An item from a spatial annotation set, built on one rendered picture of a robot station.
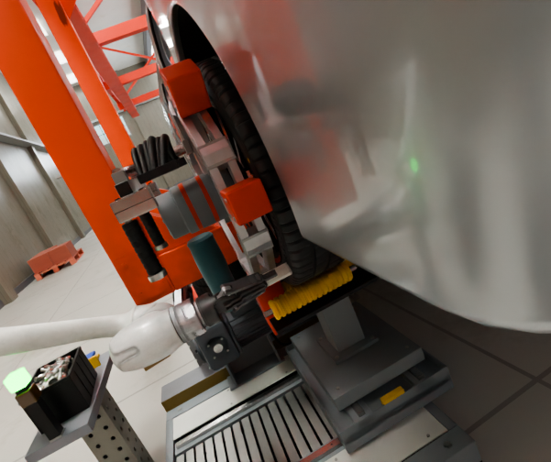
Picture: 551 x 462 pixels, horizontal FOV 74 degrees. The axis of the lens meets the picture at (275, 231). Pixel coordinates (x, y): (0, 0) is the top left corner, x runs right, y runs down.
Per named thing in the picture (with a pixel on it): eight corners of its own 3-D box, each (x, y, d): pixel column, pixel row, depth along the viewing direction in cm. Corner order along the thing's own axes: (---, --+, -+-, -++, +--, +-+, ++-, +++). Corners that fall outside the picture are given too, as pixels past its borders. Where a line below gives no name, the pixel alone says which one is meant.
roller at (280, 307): (363, 278, 104) (357, 259, 103) (270, 328, 99) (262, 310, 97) (353, 272, 110) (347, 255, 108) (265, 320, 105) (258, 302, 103)
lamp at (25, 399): (38, 401, 94) (28, 390, 93) (22, 410, 93) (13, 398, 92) (43, 392, 97) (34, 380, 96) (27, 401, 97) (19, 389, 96)
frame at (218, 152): (299, 300, 86) (196, 67, 72) (274, 313, 85) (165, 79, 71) (250, 250, 138) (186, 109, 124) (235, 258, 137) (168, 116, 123)
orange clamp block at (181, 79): (213, 107, 83) (200, 68, 76) (181, 120, 81) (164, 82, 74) (203, 94, 87) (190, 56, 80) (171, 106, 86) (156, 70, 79)
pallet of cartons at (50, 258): (50, 268, 851) (40, 251, 840) (85, 251, 869) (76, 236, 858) (35, 281, 737) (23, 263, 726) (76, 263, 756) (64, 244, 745)
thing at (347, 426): (455, 390, 107) (446, 362, 104) (349, 456, 100) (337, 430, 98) (368, 321, 154) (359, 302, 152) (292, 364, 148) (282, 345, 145)
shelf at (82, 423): (93, 431, 99) (87, 423, 98) (29, 466, 96) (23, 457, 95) (115, 355, 140) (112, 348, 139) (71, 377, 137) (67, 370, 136)
